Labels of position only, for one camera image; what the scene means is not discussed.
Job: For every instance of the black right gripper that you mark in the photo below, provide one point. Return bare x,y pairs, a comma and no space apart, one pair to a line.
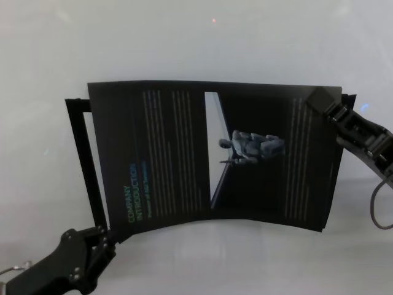
365,141

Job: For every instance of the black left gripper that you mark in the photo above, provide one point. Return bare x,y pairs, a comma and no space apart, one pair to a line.
70,261

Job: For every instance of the black company introduction poster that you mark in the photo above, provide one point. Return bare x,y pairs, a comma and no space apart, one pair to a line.
184,153

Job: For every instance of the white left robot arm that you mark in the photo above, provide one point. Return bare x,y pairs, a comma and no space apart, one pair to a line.
2,289

